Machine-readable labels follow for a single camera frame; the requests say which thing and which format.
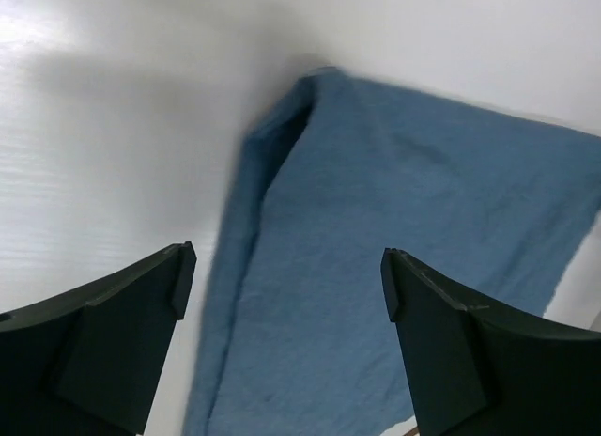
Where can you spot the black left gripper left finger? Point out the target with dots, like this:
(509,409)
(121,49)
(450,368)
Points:
(88,361)

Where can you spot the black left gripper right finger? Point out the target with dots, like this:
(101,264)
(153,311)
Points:
(477,366)

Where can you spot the blue cloth napkin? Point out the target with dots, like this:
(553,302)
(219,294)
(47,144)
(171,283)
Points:
(295,337)

